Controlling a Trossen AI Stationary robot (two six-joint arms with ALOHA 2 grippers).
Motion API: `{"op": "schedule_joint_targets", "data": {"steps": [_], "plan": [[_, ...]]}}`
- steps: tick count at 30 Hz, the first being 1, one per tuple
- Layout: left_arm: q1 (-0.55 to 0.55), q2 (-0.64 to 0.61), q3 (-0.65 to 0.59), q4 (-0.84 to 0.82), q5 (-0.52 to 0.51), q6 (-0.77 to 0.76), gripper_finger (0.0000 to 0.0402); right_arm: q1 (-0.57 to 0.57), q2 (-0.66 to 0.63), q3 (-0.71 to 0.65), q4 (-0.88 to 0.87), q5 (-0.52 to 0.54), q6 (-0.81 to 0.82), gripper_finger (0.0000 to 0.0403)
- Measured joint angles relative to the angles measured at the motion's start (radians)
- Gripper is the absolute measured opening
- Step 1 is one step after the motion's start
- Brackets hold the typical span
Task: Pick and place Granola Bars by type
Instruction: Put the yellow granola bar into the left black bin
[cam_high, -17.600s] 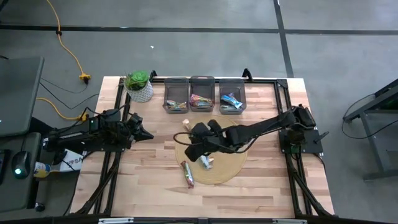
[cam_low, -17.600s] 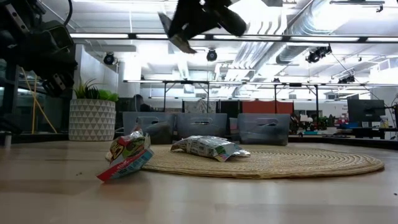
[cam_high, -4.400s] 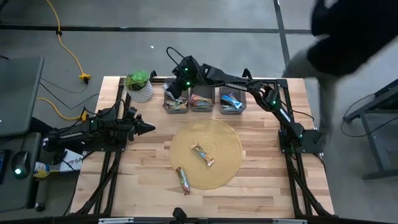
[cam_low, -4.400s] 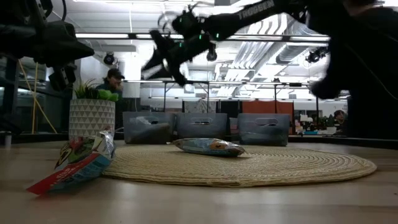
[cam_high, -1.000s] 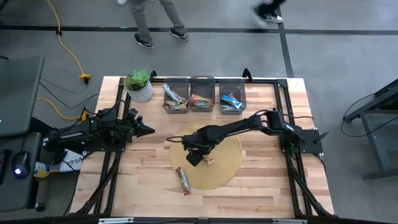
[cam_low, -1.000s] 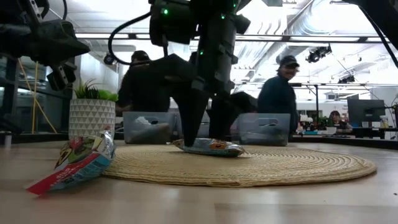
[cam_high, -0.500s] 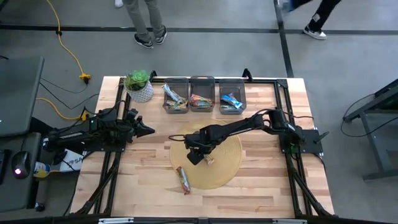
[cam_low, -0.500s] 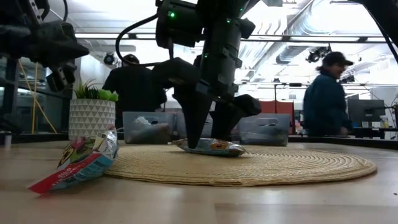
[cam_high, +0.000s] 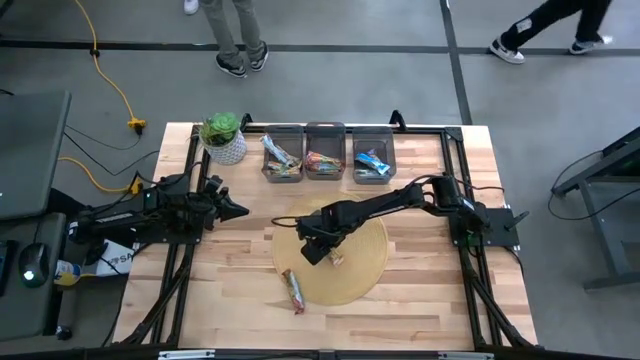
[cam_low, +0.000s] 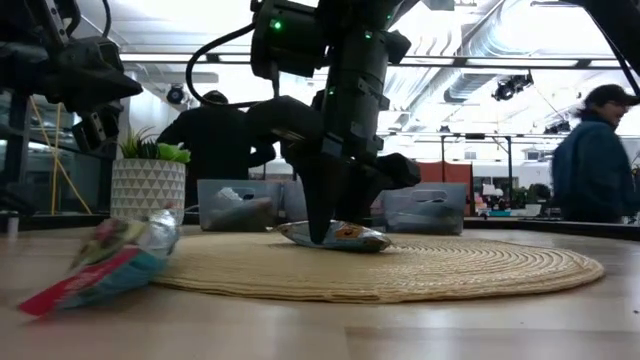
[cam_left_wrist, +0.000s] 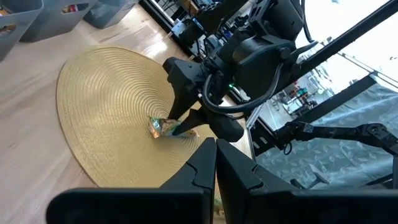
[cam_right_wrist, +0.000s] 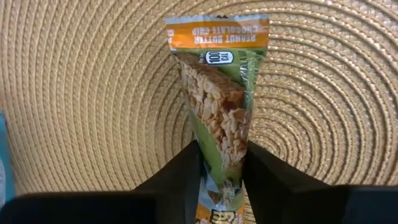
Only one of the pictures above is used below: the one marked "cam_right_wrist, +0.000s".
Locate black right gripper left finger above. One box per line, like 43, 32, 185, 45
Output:
0, 140, 205, 224

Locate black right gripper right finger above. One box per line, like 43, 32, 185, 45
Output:
242, 141, 398, 224

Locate round woven straw placemat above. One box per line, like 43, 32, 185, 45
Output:
0, 0, 398, 224

